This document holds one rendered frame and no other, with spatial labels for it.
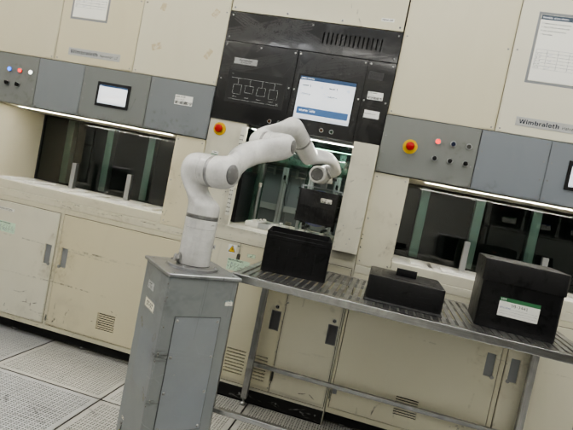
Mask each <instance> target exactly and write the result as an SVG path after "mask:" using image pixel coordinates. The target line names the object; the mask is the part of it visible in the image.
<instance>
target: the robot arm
mask: <svg viewBox="0 0 573 430"><path fill-rule="evenodd" d="M295 151H296V153H297V154H298V157H299V158H300V159H301V161H302V162H303V163H304V164H306V165H315V164H325V165H324V166H314V167H313V168H311V170H310V174H309V175H310V180H311V181H312V182H314V183H318V184H325V183H327V184H332V183H333V181H335V182H337V179H334V177H337V176H339V175H340V174H341V172H342V170H341V167H340V164H339V162H338V161H337V159H336V158H335V156H334V155H333V154H331V153H329V152H328V151H325V150H320V149H315V146H314V144H313V142H312V141H311V139H310V136H309V134H308V132H307V130H306V129H305V127H304V124H303V123H302V122H301V120H300V119H298V118H295V117H290V118H287V119H284V120H282V121H281V122H279V123H276V124H272V125H266V126H263V127H261V128H259V129H257V130H255V131H254V132H253V133H252V134H251V135H250V138H249V142H244V143H242V144H240V145H238V146H236V147H235V148H233V149H232V150H231V151H230V152H229V155H227V156H220V155H215V154H205V153H191V154H189V155H188V156H186V158H185V159H184V160H183V162H182V166H181V178H182V183H183V185H184V188H185V190H186V192H187V196H188V208H187V213H186V218H185V222H184V226H183V232H182V239H181V244H180V249H179V253H175V254H174V256H173V257H171V259H168V260H167V264H168V265H170V266H172V267H174V268H177V269H180V270H186V271H192V272H197V273H216V272H218V268H217V267H216V266H215V265H213V264H210V262H211V254H212V249H213V244H214V240H215V235H216V231H217V223H218V219H219V213H220V206H219V205H218V204H217V202H216V201H215V200H214V199H213V198H212V196H211V194H210V192H209V189H208V187H211V188H215V189H230V188H232V187H234V186H235V185H236V184H237V183H238V182H239V180H240V177H241V175H242V173H243V172H244V171H245V170H247V169H248V168H251V167H253V166H255V165H258V164H262V163H267V162H274V161H280V160H286V159H288V158H290V157H292V156H293V155H294V153H295Z"/></svg>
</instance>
